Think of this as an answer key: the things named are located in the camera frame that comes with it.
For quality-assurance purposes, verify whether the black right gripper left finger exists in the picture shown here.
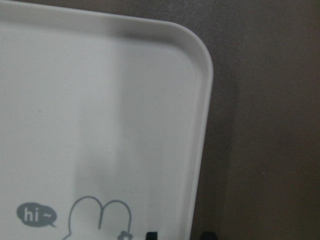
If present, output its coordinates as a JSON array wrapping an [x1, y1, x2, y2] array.
[[146, 231, 158, 240]]

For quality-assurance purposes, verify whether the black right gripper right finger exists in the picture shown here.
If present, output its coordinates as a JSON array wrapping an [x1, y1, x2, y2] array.
[[201, 231, 217, 240]]

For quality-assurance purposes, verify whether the cream rabbit print tray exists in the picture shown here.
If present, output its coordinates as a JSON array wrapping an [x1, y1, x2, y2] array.
[[0, 0, 213, 240]]

